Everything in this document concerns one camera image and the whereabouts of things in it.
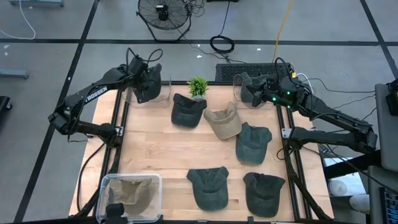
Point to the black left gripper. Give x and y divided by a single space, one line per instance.
140 71

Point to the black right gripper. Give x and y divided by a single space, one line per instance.
278 91

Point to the black baseball cap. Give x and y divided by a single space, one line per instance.
186 113
262 196
152 87

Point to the tan baseball cap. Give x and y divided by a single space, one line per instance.
224 124
130 193

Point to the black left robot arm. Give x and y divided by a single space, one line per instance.
93 91

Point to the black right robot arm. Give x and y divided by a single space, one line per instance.
335 118

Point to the clear plastic bin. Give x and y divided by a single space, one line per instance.
157 193
245 106
164 99

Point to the small plant in white pot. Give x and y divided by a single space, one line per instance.
198 87

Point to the black floor fan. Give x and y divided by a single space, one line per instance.
163 14

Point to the black diagonal beam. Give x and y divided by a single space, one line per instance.
351 165

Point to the white round container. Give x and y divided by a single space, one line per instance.
337 188

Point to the grey furniture base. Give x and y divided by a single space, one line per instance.
37 2

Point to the grey floor bar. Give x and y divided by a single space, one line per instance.
14 74

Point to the black device on desk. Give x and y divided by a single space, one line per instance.
393 102

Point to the grey desk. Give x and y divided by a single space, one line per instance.
387 140

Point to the black floor item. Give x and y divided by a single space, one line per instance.
3 104

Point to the black object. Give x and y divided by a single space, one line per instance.
115 213

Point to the white rounded object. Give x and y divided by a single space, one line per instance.
359 203

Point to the grey side table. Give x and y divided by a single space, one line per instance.
374 199

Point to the black device with lit keys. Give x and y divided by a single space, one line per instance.
391 208

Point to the black aluminium frame rail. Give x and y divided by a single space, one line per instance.
293 189
108 157
178 82

